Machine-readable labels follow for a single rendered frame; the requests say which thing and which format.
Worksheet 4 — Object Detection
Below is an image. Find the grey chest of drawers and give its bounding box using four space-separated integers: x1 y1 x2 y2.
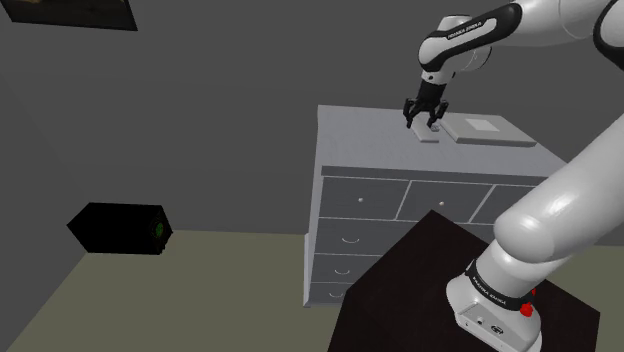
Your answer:
302 104 568 308

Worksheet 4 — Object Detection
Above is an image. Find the black box with green dial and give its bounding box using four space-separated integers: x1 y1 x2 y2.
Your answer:
66 202 174 256

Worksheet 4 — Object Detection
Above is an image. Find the small grey flat phone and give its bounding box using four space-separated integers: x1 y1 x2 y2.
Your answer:
411 118 441 144

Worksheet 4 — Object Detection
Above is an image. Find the dark robot stand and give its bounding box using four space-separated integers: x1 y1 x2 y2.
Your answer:
326 209 601 352

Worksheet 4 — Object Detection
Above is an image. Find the large grey flat book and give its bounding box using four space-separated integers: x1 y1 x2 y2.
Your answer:
440 112 538 148

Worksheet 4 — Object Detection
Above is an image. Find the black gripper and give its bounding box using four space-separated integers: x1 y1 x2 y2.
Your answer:
402 79 450 130

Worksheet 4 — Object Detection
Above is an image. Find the dark wall picture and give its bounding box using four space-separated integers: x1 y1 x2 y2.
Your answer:
0 0 139 32

